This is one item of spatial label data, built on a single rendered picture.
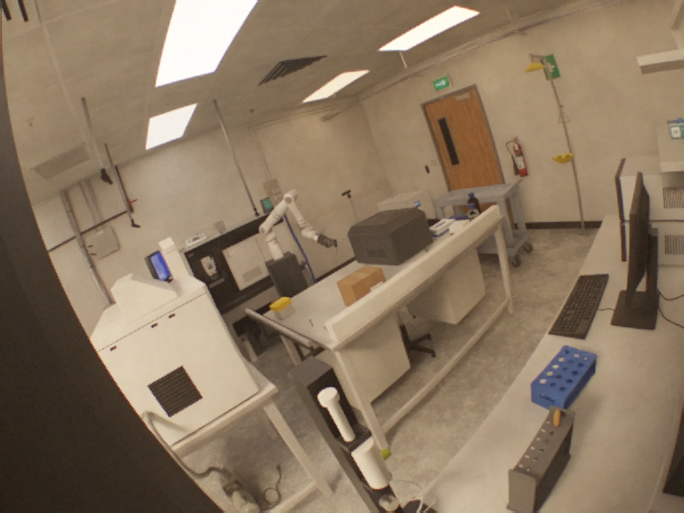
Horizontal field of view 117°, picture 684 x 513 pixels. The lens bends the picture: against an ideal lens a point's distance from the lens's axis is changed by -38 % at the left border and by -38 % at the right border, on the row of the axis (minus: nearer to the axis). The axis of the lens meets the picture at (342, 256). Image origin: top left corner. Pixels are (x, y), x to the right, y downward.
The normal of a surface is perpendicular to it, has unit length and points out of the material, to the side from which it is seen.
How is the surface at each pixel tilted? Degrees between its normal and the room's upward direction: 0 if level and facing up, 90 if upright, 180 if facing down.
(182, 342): 90
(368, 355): 90
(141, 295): 90
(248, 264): 90
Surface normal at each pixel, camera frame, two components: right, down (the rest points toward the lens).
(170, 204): 0.57, 0.03
